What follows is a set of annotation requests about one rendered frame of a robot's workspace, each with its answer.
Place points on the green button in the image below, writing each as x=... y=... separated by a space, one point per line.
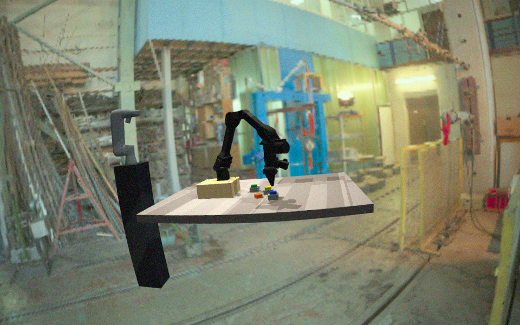
x=254 y=188

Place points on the yellow button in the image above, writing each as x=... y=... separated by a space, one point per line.
x=267 y=190

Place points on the blue button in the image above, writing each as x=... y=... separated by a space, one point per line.
x=273 y=195

